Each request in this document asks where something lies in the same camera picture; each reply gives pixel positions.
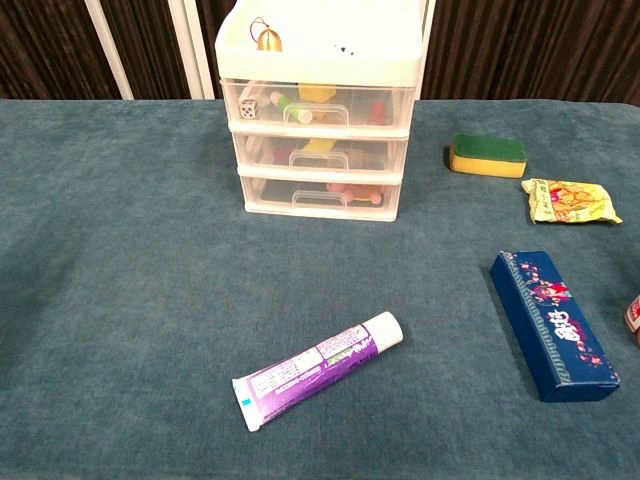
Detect clear drawer with chick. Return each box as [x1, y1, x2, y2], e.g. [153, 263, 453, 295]
[232, 133, 409, 176]

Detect clear drawer with die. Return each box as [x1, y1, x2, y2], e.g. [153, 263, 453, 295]
[221, 78, 416, 129]

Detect pink toy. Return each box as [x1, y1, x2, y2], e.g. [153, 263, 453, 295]
[325, 182, 384, 206]

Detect purple and white toothpaste tube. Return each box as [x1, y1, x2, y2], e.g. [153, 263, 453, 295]
[231, 310, 404, 433]

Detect green and white cylinder toy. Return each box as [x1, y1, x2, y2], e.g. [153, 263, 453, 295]
[269, 89, 314, 125]

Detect yellow toy block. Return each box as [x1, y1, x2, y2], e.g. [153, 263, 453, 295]
[298, 83, 335, 104]

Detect green and yellow sponge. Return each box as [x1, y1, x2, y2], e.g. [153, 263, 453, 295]
[448, 132, 528, 179]

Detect teal table cloth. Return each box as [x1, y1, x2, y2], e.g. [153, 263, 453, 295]
[0, 98, 640, 480]

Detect blue printed carton box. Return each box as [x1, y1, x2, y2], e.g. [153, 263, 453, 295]
[488, 249, 621, 404]

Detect yellow snack packet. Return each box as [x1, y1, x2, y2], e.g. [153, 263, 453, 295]
[520, 178, 624, 225]

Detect dark brown pleated curtain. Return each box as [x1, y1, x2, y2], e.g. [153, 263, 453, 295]
[0, 0, 640, 109]

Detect clear jar with brown paste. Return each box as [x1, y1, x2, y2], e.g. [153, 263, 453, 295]
[623, 294, 640, 349]

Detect white plastic drawer unit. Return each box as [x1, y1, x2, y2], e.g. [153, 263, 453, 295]
[214, 0, 430, 223]

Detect gold bell with red cord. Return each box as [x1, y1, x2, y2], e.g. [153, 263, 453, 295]
[249, 17, 284, 53]

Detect white partition frame post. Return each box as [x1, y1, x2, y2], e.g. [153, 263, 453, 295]
[83, 0, 135, 100]
[167, 0, 221, 100]

